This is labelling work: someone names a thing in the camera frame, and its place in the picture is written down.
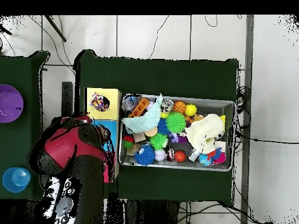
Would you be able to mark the green side table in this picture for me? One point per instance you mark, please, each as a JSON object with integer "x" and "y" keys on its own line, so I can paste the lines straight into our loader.
{"x": 28, "y": 140}

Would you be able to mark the white colourful spotted cloth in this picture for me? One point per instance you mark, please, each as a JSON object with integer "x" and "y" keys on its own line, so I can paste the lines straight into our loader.
{"x": 98, "y": 101}

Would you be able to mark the small orange basketball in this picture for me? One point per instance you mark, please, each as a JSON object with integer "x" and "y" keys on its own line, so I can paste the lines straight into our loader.
{"x": 179, "y": 107}

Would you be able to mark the blue bowl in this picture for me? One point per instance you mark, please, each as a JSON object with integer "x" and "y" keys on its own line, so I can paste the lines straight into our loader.
{"x": 16, "y": 179}

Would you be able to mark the green spiky ball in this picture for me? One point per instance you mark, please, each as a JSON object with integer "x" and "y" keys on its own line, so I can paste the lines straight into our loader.
{"x": 175, "y": 122}

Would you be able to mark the wooden three-hole box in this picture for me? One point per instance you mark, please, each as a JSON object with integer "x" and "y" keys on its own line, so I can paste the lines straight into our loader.
{"x": 114, "y": 95}

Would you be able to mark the red-orange ball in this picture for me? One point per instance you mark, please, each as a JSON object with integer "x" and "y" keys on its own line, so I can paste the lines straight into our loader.
{"x": 180, "y": 156}

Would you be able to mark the large blue spiky ball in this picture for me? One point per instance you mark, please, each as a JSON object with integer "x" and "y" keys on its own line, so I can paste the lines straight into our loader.
{"x": 145, "y": 155}

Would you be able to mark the cream waffle cloth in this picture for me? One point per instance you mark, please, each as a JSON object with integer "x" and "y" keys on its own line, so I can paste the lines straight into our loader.
{"x": 205, "y": 130}

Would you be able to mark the mint green waffle cloth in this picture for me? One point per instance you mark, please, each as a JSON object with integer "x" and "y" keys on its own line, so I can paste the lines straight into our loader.
{"x": 145, "y": 121}

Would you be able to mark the yellow ball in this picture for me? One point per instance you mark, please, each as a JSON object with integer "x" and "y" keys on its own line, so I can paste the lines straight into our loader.
{"x": 190, "y": 110}

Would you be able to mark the clear mesh bin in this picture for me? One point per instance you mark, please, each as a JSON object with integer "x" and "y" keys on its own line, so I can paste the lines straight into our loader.
{"x": 229, "y": 112}

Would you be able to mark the silver drink can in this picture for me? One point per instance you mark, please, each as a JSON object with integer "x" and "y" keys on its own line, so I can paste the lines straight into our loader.
{"x": 167, "y": 105}

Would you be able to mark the round wooden disc toy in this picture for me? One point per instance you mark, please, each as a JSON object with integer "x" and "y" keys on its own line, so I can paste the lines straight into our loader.
{"x": 150, "y": 132}

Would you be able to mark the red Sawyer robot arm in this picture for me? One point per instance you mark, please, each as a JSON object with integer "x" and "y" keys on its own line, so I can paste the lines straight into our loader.
{"x": 70, "y": 149}

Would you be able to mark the purple bowl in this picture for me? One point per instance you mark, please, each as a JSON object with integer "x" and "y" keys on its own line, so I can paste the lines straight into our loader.
{"x": 9, "y": 103}

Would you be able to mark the black panel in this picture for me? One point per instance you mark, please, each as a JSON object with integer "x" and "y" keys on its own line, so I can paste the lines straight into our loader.
{"x": 67, "y": 98}

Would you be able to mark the black rod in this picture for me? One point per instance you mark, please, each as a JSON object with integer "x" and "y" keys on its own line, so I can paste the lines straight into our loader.
{"x": 56, "y": 29}

